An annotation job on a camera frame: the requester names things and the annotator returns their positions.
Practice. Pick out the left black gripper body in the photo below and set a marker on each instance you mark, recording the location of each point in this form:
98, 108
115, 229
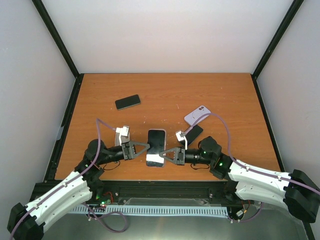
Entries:
127, 155

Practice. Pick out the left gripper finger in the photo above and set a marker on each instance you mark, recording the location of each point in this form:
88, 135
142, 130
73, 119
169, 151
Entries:
137, 152
135, 145

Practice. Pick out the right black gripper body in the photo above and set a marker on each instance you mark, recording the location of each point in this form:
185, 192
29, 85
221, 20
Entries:
182, 160

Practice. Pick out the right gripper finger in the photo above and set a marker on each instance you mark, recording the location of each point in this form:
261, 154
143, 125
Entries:
172, 152
171, 158

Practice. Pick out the black phone pink edge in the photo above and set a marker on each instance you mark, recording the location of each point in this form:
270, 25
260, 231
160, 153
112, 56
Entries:
157, 142

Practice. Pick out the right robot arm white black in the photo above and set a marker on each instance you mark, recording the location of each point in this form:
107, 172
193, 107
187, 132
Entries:
292, 191

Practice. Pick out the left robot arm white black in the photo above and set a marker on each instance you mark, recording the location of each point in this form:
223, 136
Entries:
81, 185

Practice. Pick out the black phone near purple case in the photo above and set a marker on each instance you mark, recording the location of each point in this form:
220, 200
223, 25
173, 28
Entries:
195, 132

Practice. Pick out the purple phone case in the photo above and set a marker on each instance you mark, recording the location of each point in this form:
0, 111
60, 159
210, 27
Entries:
198, 113

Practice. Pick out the black phone green edge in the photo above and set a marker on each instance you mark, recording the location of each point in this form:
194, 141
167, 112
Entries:
127, 102

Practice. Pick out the green led controller board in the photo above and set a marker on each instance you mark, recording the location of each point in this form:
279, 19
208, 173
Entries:
105, 199

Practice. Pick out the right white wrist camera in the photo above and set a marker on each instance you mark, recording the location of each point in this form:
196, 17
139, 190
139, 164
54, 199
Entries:
181, 137

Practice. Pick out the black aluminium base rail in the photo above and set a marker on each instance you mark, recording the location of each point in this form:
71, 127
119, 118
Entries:
224, 193

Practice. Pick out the light blue cable duct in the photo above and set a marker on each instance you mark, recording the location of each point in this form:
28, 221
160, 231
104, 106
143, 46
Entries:
165, 211

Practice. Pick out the left black frame post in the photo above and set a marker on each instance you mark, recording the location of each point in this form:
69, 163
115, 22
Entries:
48, 22

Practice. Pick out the black frame post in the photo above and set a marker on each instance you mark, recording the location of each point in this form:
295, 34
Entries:
279, 33
48, 22

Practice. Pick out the right black frame post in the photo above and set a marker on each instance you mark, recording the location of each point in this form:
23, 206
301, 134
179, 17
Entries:
279, 33

